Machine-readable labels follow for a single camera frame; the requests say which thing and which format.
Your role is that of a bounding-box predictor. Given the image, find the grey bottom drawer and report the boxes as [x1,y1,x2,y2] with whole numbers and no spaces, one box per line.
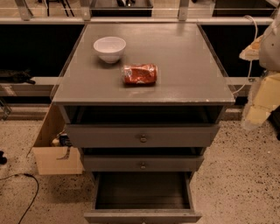
[84,172,201,224]

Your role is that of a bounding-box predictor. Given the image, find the grey drawer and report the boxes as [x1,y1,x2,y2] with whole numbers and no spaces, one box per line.
[84,172,201,224]
[66,124,220,148]
[83,155,204,172]

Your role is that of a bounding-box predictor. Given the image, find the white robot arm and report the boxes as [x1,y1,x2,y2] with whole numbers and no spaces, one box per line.
[239,15,280,130]

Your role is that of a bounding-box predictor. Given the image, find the grey drawer cabinet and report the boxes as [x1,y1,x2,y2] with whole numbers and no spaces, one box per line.
[52,24,235,158]

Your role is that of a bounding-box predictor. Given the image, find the grey middle drawer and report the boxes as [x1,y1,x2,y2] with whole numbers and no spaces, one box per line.
[83,155,204,172]

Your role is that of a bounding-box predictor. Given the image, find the grey top drawer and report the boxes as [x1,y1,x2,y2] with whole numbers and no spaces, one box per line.
[66,124,220,148]

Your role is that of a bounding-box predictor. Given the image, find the crushed orange soda can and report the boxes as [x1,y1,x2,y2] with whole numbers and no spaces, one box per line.
[122,64,158,85]

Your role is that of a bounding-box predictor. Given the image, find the white ceramic bowl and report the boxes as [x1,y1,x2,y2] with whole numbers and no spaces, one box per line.
[94,37,126,64]

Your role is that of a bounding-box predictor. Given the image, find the items inside wooden box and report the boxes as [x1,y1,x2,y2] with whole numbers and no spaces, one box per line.
[51,130,73,160]

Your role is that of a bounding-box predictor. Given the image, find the wooden box on floor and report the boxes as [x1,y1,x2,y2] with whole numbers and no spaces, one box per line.
[31,105,83,175]

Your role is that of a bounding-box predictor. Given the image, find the black object floor left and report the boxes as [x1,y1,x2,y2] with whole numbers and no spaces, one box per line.
[0,150,7,165]

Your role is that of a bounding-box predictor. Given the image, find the white hanging cable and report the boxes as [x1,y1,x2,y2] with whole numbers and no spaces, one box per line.
[232,15,259,95]

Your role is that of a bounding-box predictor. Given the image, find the metal frame rail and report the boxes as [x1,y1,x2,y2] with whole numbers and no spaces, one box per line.
[0,0,279,25]

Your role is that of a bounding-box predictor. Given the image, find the black object on rail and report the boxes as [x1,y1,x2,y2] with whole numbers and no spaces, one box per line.
[0,69,35,85]

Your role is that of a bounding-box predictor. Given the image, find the black floor cable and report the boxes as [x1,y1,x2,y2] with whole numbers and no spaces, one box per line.
[0,172,40,224]

